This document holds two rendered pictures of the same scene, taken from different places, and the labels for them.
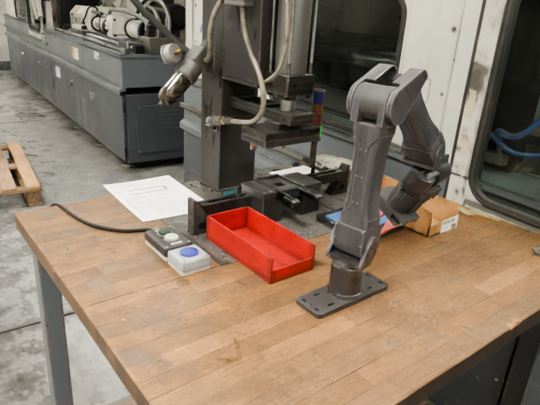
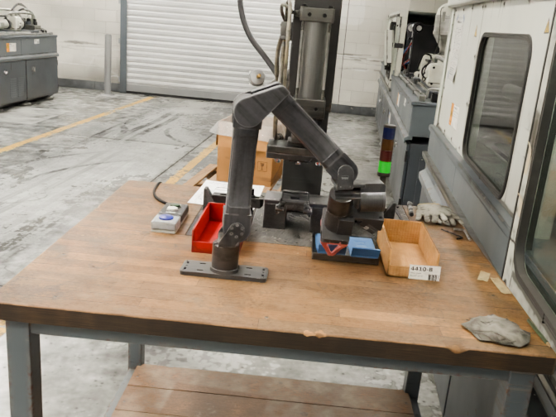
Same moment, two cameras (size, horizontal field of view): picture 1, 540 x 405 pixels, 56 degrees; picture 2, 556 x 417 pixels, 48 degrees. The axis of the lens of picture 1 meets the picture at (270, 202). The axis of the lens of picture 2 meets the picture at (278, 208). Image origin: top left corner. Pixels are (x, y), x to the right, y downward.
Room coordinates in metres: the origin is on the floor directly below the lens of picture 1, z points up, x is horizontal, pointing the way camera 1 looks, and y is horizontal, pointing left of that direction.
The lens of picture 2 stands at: (-0.06, -1.12, 1.47)
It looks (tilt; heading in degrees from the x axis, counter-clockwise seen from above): 17 degrees down; 41
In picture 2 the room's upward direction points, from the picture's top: 5 degrees clockwise
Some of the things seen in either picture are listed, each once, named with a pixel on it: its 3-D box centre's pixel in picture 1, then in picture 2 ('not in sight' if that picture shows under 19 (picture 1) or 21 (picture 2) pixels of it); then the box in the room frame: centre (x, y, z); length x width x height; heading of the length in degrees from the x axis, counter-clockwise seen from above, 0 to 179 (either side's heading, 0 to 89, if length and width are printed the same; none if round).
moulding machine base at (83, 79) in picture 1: (86, 68); (426, 119); (6.55, 2.46, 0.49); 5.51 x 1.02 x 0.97; 36
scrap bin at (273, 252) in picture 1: (257, 241); (222, 227); (1.02, 0.02, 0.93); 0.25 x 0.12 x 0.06; 39
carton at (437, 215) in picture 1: (406, 206); (407, 248); (1.31, -0.38, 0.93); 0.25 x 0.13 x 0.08; 39
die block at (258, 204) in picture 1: (280, 198); (299, 213); (1.28, -0.03, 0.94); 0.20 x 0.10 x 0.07; 129
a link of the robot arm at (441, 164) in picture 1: (428, 161); (358, 186); (1.09, -0.35, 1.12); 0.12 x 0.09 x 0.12; 139
